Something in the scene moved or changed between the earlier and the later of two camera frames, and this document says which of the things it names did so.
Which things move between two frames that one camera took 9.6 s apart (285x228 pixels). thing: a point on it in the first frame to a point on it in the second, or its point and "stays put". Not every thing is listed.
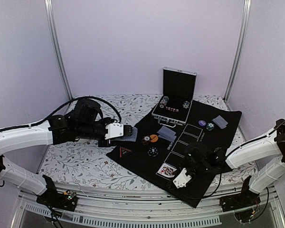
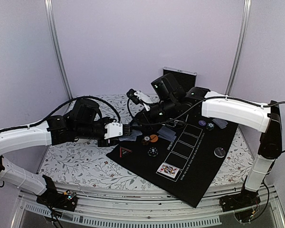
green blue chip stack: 210,126 stays put
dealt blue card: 220,121 stays put
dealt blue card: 167,138 stays put
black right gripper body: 201,167 to 168,109
